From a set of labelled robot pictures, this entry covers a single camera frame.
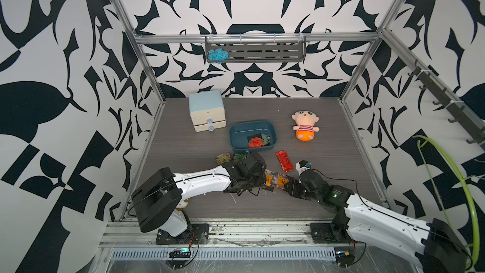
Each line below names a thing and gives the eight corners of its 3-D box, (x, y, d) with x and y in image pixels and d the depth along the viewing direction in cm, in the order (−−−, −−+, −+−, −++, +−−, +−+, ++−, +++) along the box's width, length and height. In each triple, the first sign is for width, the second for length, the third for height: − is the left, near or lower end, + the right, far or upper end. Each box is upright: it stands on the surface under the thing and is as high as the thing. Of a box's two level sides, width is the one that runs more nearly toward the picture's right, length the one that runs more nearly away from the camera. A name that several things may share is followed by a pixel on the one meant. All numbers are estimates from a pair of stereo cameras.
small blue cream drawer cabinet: (192, 132, 107) (185, 113, 94) (199, 97, 125) (194, 76, 112) (224, 132, 107) (222, 112, 94) (227, 97, 125) (225, 76, 112)
